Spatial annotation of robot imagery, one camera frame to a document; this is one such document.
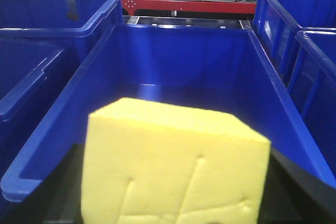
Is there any blue bin rear left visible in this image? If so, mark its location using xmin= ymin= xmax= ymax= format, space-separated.
xmin=1 ymin=0 xmax=123 ymax=61

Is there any yellow foam block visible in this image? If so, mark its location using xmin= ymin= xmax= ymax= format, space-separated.
xmin=81 ymin=98 xmax=270 ymax=223

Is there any blue bin holding block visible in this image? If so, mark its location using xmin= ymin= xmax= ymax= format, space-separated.
xmin=1 ymin=25 xmax=335 ymax=223

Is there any red metal frame table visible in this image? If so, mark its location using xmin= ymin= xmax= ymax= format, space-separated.
xmin=121 ymin=0 xmax=256 ymax=16

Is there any blue bin rear right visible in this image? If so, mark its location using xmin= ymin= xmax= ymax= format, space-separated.
xmin=253 ymin=0 xmax=335 ymax=83

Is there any blue bin front right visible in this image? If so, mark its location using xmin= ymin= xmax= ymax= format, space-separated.
xmin=287 ymin=31 xmax=335 ymax=166

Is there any blue bin front left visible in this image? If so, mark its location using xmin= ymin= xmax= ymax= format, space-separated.
xmin=1 ymin=38 xmax=79 ymax=174

